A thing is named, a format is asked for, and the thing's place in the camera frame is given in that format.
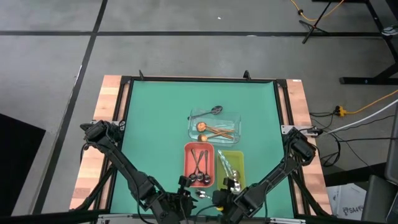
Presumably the dark grey panel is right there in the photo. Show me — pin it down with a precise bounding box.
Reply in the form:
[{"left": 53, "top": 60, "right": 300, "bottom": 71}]
[{"left": 384, "top": 104, "right": 398, "bottom": 187}]

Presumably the orange plastic bin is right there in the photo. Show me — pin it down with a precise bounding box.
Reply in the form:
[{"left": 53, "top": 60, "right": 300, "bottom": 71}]
[{"left": 183, "top": 141, "right": 216, "bottom": 189}]

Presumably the white printed cardboard box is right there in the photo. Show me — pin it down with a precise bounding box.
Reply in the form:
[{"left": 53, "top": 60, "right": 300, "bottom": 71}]
[{"left": 326, "top": 182, "right": 368, "bottom": 221}]

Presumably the black tripod stand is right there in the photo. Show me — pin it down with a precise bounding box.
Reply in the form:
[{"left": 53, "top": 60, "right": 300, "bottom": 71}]
[{"left": 298, "top": 0, "right": 333, "bottom": 44}]

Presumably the clear plastic bin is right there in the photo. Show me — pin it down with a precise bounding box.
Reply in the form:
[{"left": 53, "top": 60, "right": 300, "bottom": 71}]
[{"left": 187, "top": 107, "right": 243, "bottom": 147}]

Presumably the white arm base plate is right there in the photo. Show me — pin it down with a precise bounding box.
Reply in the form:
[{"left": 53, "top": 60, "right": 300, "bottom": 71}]
[
  {"left": 89, "top": 119, "right": 127, "bottom": 131},
  {"left": 280, "top": 124, "right": 315, "bottom": 136}
]

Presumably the black floor mat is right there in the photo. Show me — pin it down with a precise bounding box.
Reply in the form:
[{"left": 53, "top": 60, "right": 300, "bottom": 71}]
[{"left": 0, "top": 113, "right": 47, "bottom": 217}]

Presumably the grey chair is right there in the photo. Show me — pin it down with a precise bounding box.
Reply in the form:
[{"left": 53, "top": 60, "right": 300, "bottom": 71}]
[{"left": 360, "top": 174, "right": 398, "bottom": 224}]

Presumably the white floor cable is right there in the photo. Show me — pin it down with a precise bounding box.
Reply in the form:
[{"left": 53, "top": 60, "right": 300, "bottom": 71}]
[{"left": 323, "top": 98, "right": 398, "bottom": 135}]

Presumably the green table mat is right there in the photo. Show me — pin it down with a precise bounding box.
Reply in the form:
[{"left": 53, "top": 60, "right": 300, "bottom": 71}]
[{"left": 110, "top": 79, "right": 295, "bottom": 218}]

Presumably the yellow extension cord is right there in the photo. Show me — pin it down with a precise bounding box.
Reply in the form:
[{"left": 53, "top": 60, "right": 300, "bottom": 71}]
[
  {"left": 345, "top": 89, "right": 398, "bottom": 114},
  {"left": 289, "top": 0, "right": 346, "bottom": 22}
]

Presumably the black floor cable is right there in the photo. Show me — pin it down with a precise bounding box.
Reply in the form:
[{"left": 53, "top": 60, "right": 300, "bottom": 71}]
[
  {"left": 329, "top": 136, "right": 398, "bottom": 143},
  {"left": 335, "top": 114, "right": 396, "bottom": 134}
]

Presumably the yellow-green plastic bin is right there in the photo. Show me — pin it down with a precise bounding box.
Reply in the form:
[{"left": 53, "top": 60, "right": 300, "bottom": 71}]
[{"left": 216, "top": 149, "right": 246, "bottom": 192}]

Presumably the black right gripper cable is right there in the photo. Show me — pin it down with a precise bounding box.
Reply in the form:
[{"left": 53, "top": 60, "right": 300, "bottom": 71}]
[{"left": 194, "top": 203, "right": 224, "bottom": 224}]

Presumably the black metal table frame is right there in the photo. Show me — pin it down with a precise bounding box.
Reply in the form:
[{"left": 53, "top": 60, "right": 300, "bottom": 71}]
[{"left": 70, "top": 73, "right": 333, "bottom": 224}]

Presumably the person's shoe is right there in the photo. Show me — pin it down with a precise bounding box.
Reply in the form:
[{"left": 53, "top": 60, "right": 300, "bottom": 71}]
[{"left": 381, "top": 25, "right": 398, "bottom": 37}]

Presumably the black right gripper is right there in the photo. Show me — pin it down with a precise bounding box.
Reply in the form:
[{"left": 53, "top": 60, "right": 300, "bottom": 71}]
[{"left": 212, "top": 176, "right": 249, "bottom": 224}]

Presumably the silver metal bracket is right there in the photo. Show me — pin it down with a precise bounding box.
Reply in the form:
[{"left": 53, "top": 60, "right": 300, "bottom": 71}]
[
  {"left": 269, "top": 217, "right": 307, "bottom": 224},
  {"left": 98, "top": 213, "right": 135, "bottom": 219}
]

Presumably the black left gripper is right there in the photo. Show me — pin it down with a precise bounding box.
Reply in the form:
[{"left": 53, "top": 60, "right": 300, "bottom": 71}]
[{"left": 155, "top": 175, "right": 198, "bottom": 224}]

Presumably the black desk frame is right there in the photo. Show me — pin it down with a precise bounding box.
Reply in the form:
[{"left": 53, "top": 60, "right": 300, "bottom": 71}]
[{"left": 338, "top": 0, "right": 398, "bottom": 85}]

